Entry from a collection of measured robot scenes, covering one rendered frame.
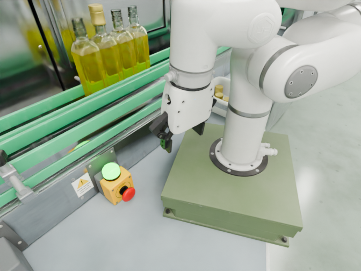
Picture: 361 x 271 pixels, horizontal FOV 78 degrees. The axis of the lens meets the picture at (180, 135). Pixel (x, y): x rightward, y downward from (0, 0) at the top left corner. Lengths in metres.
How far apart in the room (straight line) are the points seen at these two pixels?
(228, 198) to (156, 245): 0.20
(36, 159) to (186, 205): 0.33
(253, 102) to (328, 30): 0.17
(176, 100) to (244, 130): 0.20
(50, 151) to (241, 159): 0.44
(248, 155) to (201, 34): 0.34
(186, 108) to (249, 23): 0.16
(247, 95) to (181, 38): 0.21
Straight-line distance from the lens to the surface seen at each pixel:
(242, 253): 0.59
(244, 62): 0.45
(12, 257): 0.57
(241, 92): 0.48
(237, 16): 0.34
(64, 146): 0.56
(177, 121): 0.40
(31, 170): 0.56
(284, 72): 0.39
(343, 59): 0.45
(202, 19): 0.33
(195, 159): 0.60
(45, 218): 0.63
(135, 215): 0.62
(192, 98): 0.39
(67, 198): 0.63
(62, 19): 0.77
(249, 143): 0.55
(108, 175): 0.59
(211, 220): 0.57
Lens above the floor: 1.28
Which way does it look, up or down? 41 degrees down
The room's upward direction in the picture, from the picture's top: straight up
